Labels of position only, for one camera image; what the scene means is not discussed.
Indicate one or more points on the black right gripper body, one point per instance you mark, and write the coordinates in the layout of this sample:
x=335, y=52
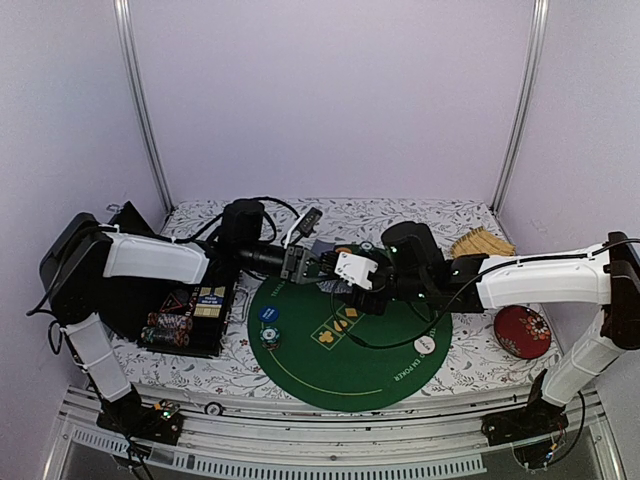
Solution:
x=404, y=286

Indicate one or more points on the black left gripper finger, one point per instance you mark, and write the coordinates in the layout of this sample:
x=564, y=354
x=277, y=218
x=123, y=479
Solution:
x=307, y=278
x=314, y=257

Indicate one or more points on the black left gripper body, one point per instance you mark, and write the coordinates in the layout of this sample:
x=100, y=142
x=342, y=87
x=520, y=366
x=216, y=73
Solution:
x=295, y=252

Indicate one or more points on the blue small blind button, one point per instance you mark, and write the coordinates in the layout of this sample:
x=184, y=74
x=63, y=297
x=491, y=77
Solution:
x=268, y=314

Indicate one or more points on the white dealer button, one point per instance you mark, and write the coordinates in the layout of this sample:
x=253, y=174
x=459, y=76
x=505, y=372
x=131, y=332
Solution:
x=425, y=345

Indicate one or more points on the blue playing card deck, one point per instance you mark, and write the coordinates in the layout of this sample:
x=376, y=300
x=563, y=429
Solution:
x=319, y=247

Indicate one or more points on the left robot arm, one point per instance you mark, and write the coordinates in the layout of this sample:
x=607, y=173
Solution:
x=239, y=226

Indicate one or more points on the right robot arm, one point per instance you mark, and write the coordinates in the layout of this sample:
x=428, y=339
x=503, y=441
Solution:
x=606, y=275

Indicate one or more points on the boxed texas holdem cards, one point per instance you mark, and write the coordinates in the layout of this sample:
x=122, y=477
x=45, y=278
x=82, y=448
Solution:
x=208, y=302

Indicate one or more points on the round green poker mat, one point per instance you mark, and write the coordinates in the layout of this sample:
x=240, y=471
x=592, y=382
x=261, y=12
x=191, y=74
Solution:
x=337, y=358

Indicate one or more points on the floral white tablecloth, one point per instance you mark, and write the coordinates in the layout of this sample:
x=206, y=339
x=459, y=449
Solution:
x=476, y=362

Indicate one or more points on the lower near chip row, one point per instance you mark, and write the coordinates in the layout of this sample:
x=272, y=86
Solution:
x=165, y=336

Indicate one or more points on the chip row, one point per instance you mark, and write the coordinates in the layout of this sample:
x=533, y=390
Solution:
x=165, y=336
x=179, y=322

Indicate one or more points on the upper near chip row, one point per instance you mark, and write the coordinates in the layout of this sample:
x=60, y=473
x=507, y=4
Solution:
x=179, y=322

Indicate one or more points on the red floral round pouch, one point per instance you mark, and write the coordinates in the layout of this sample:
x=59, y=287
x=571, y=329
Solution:
x=522, y=332

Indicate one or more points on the black poker chip case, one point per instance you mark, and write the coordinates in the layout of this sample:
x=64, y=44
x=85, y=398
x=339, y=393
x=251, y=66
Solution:
x=200, y=320

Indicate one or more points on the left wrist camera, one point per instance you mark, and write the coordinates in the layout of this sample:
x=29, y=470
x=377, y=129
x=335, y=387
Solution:
x=303, y=227

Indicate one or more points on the chrome case handle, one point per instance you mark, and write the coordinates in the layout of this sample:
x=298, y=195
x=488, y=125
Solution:
x=242, y=301

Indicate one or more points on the fallen chip on rail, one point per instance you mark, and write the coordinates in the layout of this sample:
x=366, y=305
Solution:
x=213, y=409

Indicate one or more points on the front aluminium rail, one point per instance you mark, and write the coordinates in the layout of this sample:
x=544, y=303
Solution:
x=256, y=438

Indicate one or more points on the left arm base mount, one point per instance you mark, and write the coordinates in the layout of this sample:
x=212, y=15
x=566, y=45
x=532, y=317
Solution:
x=160, y=423

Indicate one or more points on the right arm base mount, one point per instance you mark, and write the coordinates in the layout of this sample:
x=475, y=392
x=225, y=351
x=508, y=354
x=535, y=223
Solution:
x=535, y=418

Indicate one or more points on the left aluminium frame post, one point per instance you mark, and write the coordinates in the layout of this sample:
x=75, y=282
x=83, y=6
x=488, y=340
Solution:
x=124, y=26

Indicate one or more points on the aluminium frame post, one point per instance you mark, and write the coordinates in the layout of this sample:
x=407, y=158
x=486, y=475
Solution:
x=124, y=26
x=533, y=57

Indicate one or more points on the right aluminium frame post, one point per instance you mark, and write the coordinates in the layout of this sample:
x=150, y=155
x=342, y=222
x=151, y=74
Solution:
x=533, y=57

